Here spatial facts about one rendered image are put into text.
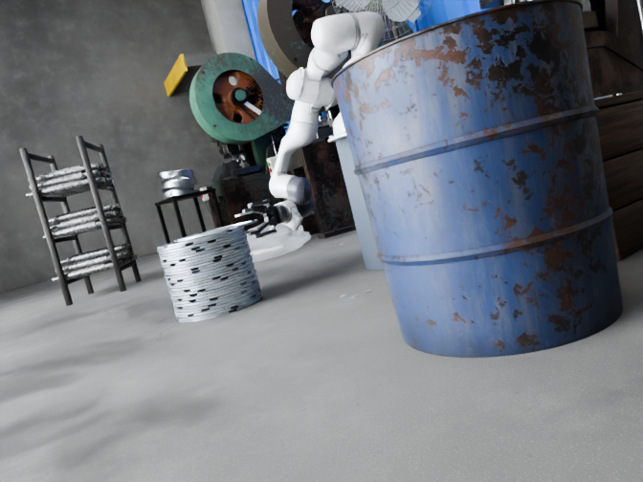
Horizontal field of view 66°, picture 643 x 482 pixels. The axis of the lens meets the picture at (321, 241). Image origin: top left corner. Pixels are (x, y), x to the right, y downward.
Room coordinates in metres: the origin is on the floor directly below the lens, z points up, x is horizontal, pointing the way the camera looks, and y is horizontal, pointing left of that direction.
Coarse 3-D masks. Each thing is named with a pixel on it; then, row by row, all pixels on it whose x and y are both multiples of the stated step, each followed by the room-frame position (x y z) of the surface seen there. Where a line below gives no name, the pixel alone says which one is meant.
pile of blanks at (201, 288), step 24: (216, 240) 1.54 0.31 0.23; (240, 240) 1.72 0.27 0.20; (168, 264) 1.56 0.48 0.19; (192, 264) 1.52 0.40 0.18; (216, 264) 1.53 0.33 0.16; (240, 264) 1.58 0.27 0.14; (168, 288) 1.62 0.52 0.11; (192, 288) 1.53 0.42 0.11; (216, 288) 1.53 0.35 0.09; (240, 288) 1.56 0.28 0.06; (192, 312) 1.53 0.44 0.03; (216, 312) 1.52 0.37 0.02
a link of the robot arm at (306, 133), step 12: (288, 132) 2.03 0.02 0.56; (300, 132) 2.00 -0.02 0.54; (312, 132) 2.01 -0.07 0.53; (288, 144) 2.04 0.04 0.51; (300, 144) 2.03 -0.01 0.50; (288, 156) 2.09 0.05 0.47; (276, 168) 2.09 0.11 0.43; (276, 180) 2.07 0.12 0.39; (288, 180) 2.04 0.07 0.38; (276, 192) 2.07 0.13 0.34
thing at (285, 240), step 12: (276, 228) 2.80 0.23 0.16; (288, 228) 2.83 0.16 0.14; (300, 228) 2.88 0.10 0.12; (252, 240) 2.71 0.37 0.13; (264, 240) 2.71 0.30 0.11; (276, 240) 2.72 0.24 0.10; (288, 240) 2.76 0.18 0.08; (300, 240) 2.80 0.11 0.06; (252, 252) 2.73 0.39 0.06; (264, 252) 2.72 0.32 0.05; (276, 252) 2.74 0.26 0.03
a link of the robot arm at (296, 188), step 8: (288, 184) 2.03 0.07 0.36; (296, 184) 2.01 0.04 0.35; (304, 184) 2.01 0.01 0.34; (288, 192) 2.03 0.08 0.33; (296, 192) 2.01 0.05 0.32; (304, 192) 2.01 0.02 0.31; (288, 200) 2.03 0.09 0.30; (296, 200) 2.02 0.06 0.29; (304, 200) 2.02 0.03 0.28; (312, 200) 2.11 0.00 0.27; (304, 208) 2.04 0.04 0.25; (312, 208) 2.10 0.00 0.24; (304, 216) 2.07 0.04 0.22
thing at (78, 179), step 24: (72, 168) 3.06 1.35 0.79; (96, 168) 3.14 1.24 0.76; (48, 192) 3.00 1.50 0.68; (72, 192) 3.22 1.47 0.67; (96, 192) 2.99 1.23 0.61; (72, 216) 3.05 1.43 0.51; (96, 216) 3.04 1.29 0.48; (120, 216) 3.39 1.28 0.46; (48, 240) 2.95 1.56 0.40; (72, 264) 3.03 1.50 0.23; (96, 264) 3.04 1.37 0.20; (120, 264) 3.03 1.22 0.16; (120, 288) 2.99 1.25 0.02
